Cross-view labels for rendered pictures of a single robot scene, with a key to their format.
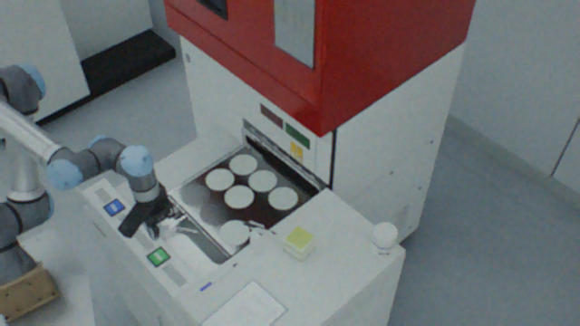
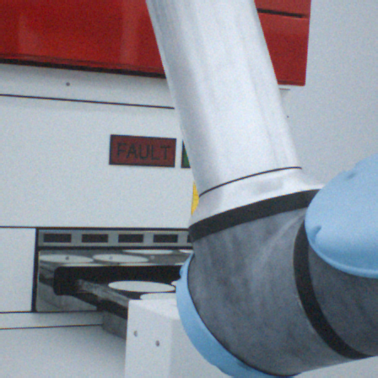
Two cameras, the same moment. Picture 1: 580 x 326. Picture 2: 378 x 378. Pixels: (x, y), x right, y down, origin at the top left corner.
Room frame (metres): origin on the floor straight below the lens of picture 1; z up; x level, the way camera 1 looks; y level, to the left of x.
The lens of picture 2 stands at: (1.04, 1.63, 1.14)
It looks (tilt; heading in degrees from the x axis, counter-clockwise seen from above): 3 degrees down; 282
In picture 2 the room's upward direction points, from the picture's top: 4 degrees clockwise
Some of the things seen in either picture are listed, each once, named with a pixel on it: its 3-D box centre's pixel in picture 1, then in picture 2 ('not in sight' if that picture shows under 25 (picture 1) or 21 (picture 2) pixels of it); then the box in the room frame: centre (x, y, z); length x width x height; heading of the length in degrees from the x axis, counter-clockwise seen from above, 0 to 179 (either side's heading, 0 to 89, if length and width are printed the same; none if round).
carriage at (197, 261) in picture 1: (180, 248); not in sight; (1.09, 0.35, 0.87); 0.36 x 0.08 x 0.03; 42
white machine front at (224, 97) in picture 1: (251, 113); (63, 198); (1.57, 0.13, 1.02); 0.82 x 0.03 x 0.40; 42
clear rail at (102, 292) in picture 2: (207, 168); (129, 303); (1.41, 0.29, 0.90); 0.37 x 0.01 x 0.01; 132
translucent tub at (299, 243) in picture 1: (299, 244); not in sight; (1.01, -0.04, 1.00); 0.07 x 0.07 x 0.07; 51
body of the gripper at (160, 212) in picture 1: (152, 205); not in sight; (1.01, 0.37, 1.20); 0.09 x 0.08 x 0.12; 132
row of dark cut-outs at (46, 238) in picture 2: (282, 151); (164, 238); (1.43, 0.02, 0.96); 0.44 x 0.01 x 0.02; 42
